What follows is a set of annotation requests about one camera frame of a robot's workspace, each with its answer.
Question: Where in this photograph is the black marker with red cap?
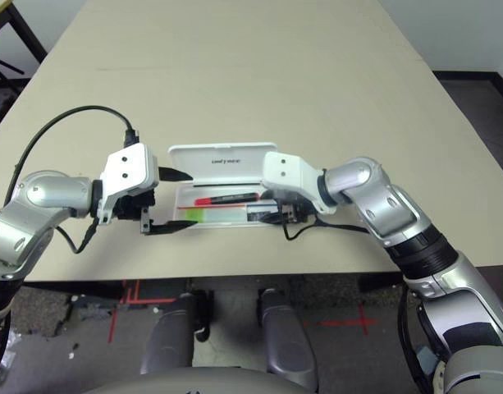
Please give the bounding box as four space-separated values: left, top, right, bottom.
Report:
194 193 263 206

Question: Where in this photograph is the grey left robot leg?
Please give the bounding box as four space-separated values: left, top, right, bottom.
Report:
139 289 215 377

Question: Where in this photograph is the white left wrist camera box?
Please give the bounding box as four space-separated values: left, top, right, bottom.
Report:
97 142 160 226

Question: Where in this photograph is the thin black pencil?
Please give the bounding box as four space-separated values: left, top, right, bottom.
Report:
192 183 263 189

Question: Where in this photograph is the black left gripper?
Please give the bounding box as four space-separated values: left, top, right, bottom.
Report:
115 166 199 236

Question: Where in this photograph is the thin red and blue pencil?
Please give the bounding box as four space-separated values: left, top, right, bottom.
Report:
176 200 279 211

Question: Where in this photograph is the side table with black frame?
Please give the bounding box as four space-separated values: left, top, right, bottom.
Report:
0 0 49 136

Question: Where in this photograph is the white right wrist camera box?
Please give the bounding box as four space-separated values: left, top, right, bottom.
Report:
262 151 338 217

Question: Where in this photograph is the grey right robot leg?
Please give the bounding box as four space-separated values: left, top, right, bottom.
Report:
257 286 320 391

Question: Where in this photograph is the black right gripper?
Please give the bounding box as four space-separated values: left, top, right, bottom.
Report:
261 190 318 226

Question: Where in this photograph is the dark galaxy print eraser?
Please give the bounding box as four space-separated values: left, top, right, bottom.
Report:
246 204 279 222

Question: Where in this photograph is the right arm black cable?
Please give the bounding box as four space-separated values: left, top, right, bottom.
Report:
282 217 431 394

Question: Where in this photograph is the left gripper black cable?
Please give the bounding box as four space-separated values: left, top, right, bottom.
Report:
53 221 98 255

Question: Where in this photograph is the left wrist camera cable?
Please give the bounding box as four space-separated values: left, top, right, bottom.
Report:
7 105 142 206

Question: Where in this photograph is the grey robot leg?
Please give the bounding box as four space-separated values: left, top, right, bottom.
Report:
257 286 320 391
139 289 215 377

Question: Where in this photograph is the white plastic pencil case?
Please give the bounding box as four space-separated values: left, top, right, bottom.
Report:
167 141 295 231

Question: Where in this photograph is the grey robot torso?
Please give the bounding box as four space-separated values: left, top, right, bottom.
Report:
82 367 318 394

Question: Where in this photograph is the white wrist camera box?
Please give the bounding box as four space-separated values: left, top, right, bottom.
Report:
262 151 338 217
97 142 160 226

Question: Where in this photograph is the black table base bar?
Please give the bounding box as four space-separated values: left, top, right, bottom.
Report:
357 273 404 293

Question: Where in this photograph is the blue foam block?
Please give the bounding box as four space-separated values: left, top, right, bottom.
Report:
416 344 439 373

